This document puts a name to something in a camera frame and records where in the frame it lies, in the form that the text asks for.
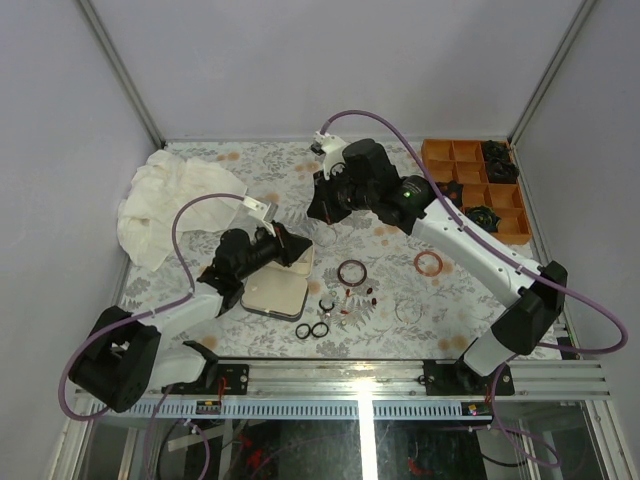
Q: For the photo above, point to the floral patterned tablecloth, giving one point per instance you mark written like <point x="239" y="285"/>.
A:
<point x="457" y="307"/>

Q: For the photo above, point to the wooden compartment tray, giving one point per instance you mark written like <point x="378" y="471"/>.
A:
<point x="462" y="163"/>

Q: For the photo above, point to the aluminium mounting rail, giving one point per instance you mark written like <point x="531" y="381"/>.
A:
<point x="331" y="389"/>

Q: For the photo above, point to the silver hoop bangle right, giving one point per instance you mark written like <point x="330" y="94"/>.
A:
<point x="408" y="311"/>

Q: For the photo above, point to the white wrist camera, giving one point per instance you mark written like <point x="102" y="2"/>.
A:
<point x="262" y="212"/>
<point x="330" y="149"/>

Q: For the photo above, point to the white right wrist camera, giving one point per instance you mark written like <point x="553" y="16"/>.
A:
<point x="330" y="149"/>

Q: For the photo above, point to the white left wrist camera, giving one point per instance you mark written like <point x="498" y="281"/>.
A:
<point x="262" y="212"/>

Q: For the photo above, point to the cream navy jewelry box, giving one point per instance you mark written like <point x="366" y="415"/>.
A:
<point x="281" y="291"/>

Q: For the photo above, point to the dark green bangle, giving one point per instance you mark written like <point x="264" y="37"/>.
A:
<point x="326" y="305"/>

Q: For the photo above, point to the dark purple bangle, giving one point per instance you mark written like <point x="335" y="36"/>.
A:
<point x="352" y="273"/>

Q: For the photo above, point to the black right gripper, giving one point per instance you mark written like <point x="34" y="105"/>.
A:
<point x="323" y="206"/>

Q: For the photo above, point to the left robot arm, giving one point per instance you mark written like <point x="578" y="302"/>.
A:
<point x="128" y="354"/>

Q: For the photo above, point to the dark flower with blue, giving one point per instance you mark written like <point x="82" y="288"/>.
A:
<point x="484" y="217"/>

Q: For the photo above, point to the orange bangle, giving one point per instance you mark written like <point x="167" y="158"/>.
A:
<point x="428" y="263"/>

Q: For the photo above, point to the dark fabric flower in tray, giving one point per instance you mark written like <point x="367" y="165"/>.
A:
<point x="498" y="164"/>

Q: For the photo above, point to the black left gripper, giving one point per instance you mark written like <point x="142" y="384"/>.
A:
<point x="289" y="246"/>

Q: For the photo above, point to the twisted silver bangle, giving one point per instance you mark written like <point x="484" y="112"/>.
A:
<point x="326" y="236"/>

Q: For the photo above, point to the white crumpled cloth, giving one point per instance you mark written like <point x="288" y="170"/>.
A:
<point x="159" y="189"/>

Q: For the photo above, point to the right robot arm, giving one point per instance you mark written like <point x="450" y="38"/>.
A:
<point x="518" y="283"/>

